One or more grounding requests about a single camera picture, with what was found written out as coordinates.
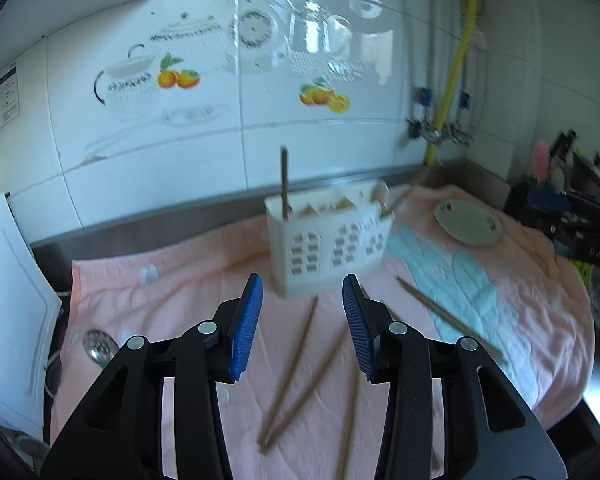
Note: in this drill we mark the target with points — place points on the pink towel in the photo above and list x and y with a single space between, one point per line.
180 280

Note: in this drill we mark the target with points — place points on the white floral plate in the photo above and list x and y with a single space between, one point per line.
467 222

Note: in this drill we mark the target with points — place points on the metal wall faucet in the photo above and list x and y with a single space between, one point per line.
437 134

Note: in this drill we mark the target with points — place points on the pink brush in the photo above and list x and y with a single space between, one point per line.
540 157

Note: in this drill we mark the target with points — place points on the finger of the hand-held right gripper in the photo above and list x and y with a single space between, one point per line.
547 201
545 225

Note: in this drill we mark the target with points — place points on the blue pipe valve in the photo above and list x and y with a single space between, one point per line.
424 97
463 100

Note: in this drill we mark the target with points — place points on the white cutting board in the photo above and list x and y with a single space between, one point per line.
10 310

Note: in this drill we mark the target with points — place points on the white utensil holder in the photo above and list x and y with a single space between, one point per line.
320 275

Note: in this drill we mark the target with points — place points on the wall chart sticker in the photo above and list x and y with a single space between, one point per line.
0 105

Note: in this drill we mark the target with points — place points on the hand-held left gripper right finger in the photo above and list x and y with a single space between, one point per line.
357 330

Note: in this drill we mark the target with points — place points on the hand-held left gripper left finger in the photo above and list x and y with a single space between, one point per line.
245 330

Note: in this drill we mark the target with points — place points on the metal slotted spoon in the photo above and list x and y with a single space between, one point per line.
99 345

